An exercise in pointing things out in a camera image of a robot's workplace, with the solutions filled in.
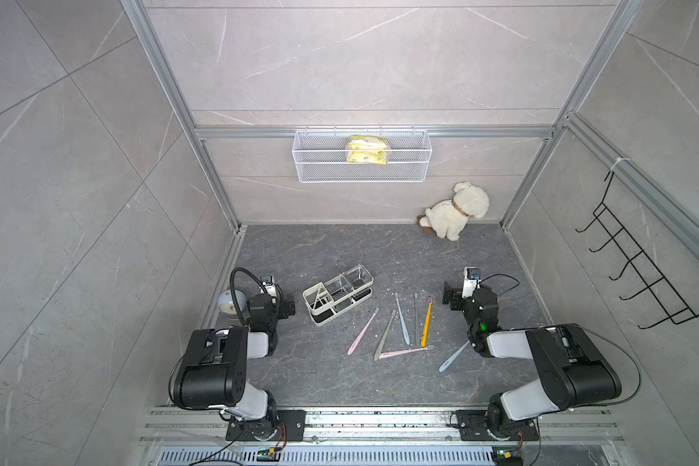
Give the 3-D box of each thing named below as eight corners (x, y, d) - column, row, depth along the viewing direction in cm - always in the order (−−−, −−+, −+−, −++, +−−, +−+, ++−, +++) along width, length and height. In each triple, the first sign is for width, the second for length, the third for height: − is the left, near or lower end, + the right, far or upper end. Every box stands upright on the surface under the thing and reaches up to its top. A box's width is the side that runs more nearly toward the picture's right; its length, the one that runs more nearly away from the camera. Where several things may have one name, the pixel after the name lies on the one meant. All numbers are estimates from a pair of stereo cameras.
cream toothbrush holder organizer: (317, 329, 92) (313, 314, 84) (304, 308, 97) (299, 292, 89) (373, 296, 100) (375, 279, 92) (359, 278, 105) (359, 261, 97)
